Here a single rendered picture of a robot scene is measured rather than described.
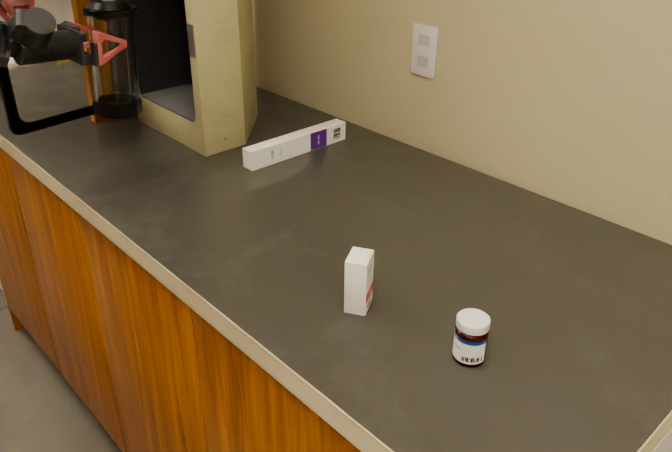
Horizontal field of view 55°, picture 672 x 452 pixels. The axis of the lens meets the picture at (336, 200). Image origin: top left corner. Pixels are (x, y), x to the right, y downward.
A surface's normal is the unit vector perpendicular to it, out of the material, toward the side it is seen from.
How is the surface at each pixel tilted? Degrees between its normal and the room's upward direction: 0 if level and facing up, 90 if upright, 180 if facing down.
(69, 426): 0
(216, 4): 90
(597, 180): 90
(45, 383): 0
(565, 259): 0
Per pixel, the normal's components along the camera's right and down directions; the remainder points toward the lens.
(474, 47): -0.73, 0.31
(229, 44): 0.68, 0.34
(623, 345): 0.00, -0.89
